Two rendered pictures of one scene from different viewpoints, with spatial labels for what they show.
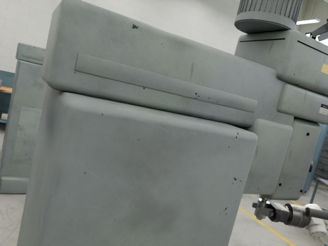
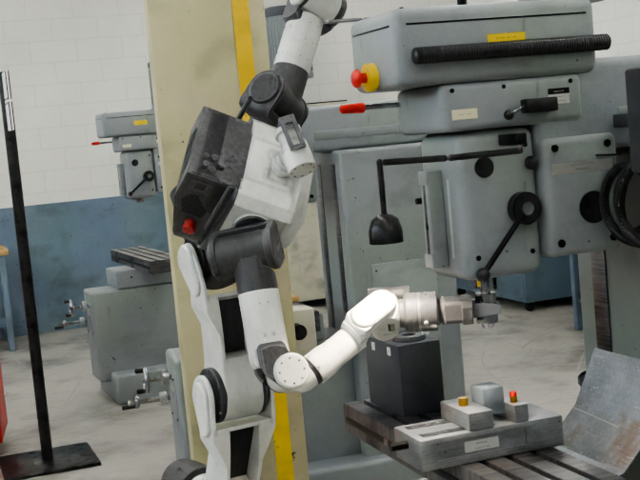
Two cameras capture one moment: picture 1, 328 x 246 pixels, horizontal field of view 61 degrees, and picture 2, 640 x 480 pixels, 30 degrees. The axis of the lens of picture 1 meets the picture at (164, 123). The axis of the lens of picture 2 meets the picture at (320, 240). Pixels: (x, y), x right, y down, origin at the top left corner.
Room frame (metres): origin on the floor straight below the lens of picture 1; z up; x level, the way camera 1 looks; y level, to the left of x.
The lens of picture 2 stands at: (3.77, -0.37, 1.66)
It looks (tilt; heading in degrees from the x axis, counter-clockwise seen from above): 5 degrees down; 190
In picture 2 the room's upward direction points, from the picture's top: 5 degrees counter-clockwise
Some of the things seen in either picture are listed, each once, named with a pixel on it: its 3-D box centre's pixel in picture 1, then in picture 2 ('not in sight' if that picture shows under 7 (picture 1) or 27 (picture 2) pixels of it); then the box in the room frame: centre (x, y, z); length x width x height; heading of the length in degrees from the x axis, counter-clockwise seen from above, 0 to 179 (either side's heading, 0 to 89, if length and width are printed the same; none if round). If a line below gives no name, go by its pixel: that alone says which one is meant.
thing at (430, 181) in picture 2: not in sight; (433, 219); (1.17, -0.57, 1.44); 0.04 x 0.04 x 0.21; 29
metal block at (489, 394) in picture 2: not in sight; (488, 398); (1.10, -0.49, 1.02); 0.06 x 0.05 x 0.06; 28
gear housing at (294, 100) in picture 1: (285, 101); (488, 105); (1.10, -0.44, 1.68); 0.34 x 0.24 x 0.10; 119
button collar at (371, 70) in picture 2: not in sight; (370, 77); (1.23, -0.68, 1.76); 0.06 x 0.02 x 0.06; 29
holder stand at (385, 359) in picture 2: not in sight; (403, 369); (0.65, -0.72, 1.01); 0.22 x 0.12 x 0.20; 31
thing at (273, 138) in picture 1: (241, 149); (555, 192); (1.03, -0.30, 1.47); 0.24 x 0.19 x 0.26; 29
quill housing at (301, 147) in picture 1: (276, 153); (480, 202); (1.12, -0.47, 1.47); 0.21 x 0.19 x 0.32; 29
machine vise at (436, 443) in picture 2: not in sight; (477, 427); (1.11, -0.52, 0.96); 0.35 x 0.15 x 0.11; 118
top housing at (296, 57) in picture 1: (299, 69); (471, 46); (1.11, -0.46, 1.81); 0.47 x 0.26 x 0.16; 119
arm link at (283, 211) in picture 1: (282, 213); (445, 311); (1.13, -0.57, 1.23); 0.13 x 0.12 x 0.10; 4
